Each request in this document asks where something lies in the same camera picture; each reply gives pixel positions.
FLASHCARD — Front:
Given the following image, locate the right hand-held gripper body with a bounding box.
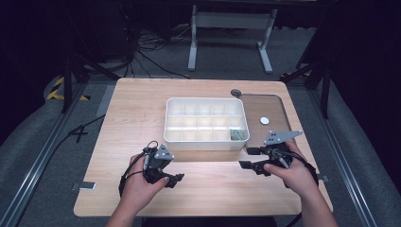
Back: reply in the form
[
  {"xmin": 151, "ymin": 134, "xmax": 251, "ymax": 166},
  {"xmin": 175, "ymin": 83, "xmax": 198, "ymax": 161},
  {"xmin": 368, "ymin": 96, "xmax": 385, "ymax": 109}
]
[{"xmin": 252, "ymin": 130, "xmax": 304, "ymax": 176}]

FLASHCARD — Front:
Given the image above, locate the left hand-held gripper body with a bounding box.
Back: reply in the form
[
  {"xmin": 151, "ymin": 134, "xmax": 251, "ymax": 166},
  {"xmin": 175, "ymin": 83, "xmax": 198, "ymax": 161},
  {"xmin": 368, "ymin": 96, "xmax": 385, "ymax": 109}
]
[{"xmin": 143, "ymin": 144, "xmax": 175, "ymax": 184}]

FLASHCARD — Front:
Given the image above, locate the grey-green ankle sock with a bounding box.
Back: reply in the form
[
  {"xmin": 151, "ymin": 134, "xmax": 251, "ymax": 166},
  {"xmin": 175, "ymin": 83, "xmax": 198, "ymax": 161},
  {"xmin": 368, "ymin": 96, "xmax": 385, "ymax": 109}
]
[{"xmin": 229, "ymin": 129, "xmax": 249, "ymax": 142}]

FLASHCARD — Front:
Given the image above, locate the white divided storage box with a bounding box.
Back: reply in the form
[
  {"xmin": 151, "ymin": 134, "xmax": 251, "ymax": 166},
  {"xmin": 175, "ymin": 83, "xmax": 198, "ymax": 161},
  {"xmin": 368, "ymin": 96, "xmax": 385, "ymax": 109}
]
[{"xmin": 163, "ymin": 96, "xmax": 251, "ymax": 151}]

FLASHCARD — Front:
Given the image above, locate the person's left hand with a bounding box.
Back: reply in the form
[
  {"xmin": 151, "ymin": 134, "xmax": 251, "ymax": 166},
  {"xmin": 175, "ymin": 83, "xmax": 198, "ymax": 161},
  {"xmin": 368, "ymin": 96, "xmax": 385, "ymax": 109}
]
[{"xmin": 121, "ymin": 153, "xmax": 170, "ymax": 213}]

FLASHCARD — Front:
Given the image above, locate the person's right hand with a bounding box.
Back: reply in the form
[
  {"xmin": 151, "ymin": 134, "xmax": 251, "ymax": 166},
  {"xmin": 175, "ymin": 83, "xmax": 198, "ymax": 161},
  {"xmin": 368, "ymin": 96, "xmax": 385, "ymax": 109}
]
[{"xmin": 263, "ymin": 142, "xmax": 319, "ymax": 197}]

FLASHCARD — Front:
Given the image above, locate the black tripod stand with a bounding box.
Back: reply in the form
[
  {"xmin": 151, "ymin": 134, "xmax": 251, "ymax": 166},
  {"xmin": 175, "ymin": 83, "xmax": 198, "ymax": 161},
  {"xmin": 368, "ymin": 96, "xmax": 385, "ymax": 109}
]
[
  {"xmin": 280, "ymin": 60, "xmax": 332, "ymax": 120},
  {"xmin": 61, "ymin": 53, "xmax": 121, "ymax": 114}
]

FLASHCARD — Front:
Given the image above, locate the yellow black hazard tape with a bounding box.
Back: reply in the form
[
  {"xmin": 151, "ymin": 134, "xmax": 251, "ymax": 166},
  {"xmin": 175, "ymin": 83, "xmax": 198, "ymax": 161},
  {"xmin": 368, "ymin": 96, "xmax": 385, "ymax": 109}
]
[{"xmin": 46, "ymin": 77, "xmax": 91, "ymax": 102}]

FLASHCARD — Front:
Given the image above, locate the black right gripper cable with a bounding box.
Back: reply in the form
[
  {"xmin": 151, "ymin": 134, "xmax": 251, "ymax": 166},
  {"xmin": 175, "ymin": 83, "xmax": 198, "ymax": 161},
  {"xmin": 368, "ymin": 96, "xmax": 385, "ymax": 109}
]
[{"xmin": 273, "ymin": 148, "xmax": 320, "ymax": 190}]

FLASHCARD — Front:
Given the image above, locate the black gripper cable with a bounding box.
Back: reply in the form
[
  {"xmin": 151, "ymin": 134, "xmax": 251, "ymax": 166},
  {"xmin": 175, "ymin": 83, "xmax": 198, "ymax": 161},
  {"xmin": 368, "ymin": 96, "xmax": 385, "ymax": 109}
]
[
  {"xmin": 273, "ymin": 148, "xmax": 320, "ymax": 190},
  {"xmin": 118, "ymin": 140, "xmax": 159, "ymax": 197}
]

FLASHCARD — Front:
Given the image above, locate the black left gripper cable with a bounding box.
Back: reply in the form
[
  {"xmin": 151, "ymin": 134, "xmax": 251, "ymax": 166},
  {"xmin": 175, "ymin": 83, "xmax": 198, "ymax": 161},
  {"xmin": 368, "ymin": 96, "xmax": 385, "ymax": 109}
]
[{"xmin": 118, "ymin": 140, "xmax": 159, "ymax": 197}]

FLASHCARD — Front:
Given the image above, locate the aluminium floor rail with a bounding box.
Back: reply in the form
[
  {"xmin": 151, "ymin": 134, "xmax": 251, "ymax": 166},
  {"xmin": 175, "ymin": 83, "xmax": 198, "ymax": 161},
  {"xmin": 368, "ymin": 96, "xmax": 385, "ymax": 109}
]
[
  {"xmin": 306, "ymin": 89, "xmax": 377, "ymax": 227},
  {"xmin": 0, "ymin": 83, "xmax": 88, "ymax": 227}
]

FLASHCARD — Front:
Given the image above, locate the thin black floor cable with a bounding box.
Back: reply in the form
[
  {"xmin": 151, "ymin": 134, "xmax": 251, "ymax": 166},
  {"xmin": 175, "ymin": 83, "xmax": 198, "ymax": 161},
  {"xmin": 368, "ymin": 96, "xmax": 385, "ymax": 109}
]
[{"xmin": 46, "ymin": 113, "xmax": 107, "ymax": 155}]

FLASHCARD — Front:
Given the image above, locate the bundle of black floor cables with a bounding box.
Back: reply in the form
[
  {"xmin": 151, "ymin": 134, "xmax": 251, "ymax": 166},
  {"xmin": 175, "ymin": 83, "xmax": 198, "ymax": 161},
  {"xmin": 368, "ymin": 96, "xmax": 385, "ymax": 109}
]
[{"xmin": 122, "ymin": 27, "xmax": 192, "ymax": 79}]

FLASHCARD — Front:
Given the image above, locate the white metal table frame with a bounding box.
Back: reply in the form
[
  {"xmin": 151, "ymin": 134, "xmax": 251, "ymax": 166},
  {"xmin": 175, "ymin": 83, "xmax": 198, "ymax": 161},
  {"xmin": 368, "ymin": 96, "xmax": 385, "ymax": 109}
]
[{"xmin": 187, "ymin": 4, "xmax": 278, "ymax": 74}]

